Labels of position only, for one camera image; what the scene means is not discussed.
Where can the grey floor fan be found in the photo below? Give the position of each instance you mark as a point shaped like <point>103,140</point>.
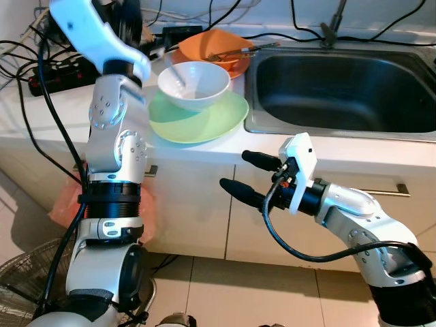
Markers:
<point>20,279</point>

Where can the silver metal spoon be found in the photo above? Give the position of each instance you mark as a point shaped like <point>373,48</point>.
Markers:
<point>178,78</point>

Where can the black power brick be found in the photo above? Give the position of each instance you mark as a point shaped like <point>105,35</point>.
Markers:
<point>177,33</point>

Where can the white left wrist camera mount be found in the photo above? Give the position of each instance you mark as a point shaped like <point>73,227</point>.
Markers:
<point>88,30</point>

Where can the white kitchen cabinet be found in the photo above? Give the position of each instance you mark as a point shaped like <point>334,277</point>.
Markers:
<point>204,204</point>

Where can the grey robot foot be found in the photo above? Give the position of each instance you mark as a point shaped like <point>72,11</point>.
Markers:
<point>177,320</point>
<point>276,324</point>

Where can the chrome faucet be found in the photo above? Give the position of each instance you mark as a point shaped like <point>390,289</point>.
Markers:
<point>334,27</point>

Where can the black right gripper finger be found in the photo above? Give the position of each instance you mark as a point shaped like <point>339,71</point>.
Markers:
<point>262,161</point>
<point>245,192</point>

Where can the orange bowl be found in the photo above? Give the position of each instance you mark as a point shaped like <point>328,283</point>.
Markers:
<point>204,44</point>

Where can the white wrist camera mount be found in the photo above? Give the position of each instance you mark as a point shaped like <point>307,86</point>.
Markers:
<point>300,157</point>
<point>88,30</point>

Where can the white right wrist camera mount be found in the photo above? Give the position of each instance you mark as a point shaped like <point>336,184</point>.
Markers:
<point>300,157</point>

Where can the grey left robot foot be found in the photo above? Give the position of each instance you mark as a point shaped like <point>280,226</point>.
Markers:
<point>177,320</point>

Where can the orange plate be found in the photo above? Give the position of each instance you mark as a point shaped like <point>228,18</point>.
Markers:
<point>238,67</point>

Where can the red plastic bag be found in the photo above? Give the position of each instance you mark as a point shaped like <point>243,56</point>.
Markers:
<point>65,204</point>

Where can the black power strip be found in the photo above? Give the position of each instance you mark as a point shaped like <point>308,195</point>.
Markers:
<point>68,71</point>

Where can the stainless steel sink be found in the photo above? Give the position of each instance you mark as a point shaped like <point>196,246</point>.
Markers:
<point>340,88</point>

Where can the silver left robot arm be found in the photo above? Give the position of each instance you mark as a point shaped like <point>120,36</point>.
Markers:
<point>116,150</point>

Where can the light green plate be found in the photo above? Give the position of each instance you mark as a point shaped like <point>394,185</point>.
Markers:
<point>197,126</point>

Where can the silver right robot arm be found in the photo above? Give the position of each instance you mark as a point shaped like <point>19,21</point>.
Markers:
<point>354,211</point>

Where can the brown wooden utensil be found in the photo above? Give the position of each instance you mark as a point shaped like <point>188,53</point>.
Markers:
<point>238,52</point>

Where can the grey right robot foot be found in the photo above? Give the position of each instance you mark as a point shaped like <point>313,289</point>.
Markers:
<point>276,324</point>

